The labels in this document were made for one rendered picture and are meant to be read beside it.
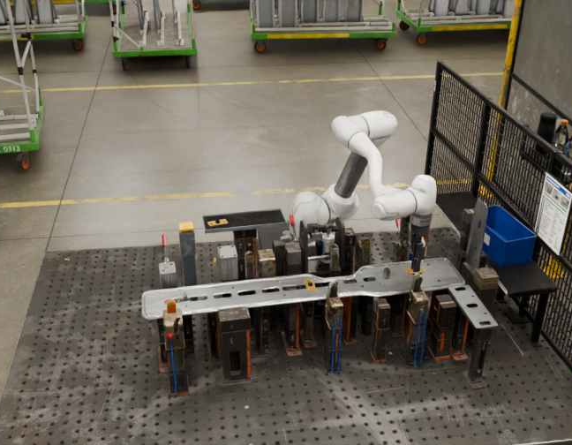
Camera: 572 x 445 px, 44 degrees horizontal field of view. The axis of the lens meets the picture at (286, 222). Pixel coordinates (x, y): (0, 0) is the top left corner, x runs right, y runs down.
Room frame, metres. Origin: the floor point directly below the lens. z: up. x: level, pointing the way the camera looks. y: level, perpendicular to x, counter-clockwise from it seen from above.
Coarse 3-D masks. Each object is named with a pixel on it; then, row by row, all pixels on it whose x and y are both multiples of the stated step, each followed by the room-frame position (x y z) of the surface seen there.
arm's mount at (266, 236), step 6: (288, 222) 3.47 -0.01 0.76; (264, 228) 3.40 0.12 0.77; (270, 228) 3.41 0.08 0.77; (276, 228) 3.41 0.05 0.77; (282, 228) 3.41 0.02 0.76; (288, 228) 3.41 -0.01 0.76; (258, 234) 3.41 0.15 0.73; (264, 234) 3.34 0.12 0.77; (270, 234) 3.34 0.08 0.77; (276, 234) 3.35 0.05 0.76; (264, 240) 3.28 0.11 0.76; (270, 240) 3.28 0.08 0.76; (264, 246) 3.22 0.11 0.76; (270, 246) 3.22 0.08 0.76; (312, 252) 3.18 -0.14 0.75
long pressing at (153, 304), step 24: (384, 264) 2.69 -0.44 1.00; (408, 264) 2.69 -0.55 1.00; (432, 264) 2.69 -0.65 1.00; (192, 288) 2.49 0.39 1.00; (216, 288) 2.50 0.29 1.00; (240, 288) 2.50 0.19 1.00; (264, 288) 2.50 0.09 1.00; (360, 288) 2.50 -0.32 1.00; (384, 288) 2.51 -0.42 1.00; (408, 288) 2.51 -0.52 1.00; (432, 288) 2.51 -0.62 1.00; (144, 312) 2.33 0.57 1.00; (192, 312) 2.33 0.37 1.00
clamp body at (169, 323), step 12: (180, 312) 2.25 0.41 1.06; (168, 324) 2.17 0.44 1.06; (180, 324) 2.17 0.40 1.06; (180, 336) 2.17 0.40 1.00; (168, 348) 2.16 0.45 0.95; (180, 348) 2.17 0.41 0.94; (168, 360) 2.21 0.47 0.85; (180, 360) 2.19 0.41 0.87; (180, 372) 2.18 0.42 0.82; (168, 384) 2.23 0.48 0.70; (180, 384) 2.17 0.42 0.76; (168, 396) 2.16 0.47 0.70
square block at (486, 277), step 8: (480, 272) 2.54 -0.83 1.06; (488, 272) 2.54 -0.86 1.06; (480, 280) 2.51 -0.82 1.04; (488, 280) 2.50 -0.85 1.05; (496, 280) 2.51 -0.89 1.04; (472, 288) 2.57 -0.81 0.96; (480, 288) 2.50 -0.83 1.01; (488, 288) 2.50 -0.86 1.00; (472, 296) 2.56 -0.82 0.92; (480, 296) 2.50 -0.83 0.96; (488, 296) 2.51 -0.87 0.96; (488, 304) 2.51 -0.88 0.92; (472, 328) 2.51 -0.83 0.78; (472, 336) 2.50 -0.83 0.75; (472, 344) 2.50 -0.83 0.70
